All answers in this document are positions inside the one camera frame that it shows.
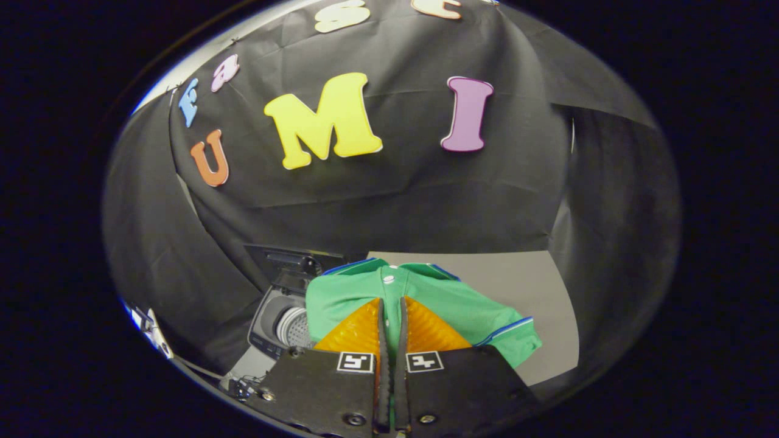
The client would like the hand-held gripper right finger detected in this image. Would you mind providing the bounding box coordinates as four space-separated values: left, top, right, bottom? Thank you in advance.
394 296 539 436

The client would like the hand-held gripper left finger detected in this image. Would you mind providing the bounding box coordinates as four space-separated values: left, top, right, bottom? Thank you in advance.
259 297 393 438

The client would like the green polo shirt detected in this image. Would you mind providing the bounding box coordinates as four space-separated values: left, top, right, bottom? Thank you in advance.
304 258 543 369

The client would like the grey cabinet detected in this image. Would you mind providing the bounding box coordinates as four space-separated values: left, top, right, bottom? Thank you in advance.
365 249 580 387

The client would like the black backdrop cloth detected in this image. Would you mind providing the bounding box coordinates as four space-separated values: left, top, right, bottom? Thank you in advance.
102 0 681 390

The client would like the white clamp device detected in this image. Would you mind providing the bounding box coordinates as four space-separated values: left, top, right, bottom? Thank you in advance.
125 301 174 360

